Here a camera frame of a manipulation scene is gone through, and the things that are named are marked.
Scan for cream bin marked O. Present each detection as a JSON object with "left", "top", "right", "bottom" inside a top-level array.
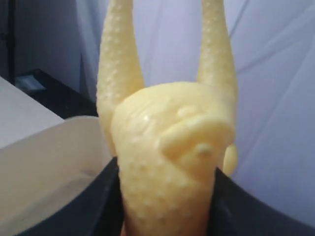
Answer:
[{"left": 0, "top": 116, "right": 111, "bottom": 236}]

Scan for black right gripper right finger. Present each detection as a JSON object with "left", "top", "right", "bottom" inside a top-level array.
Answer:
[{"left": 215, "top": 169, "right": 315, "bottom": 236}]

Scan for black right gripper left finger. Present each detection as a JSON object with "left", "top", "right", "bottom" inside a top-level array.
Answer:
[{"left": 19, "top": 157, "right": 124, "bottom": 236}]

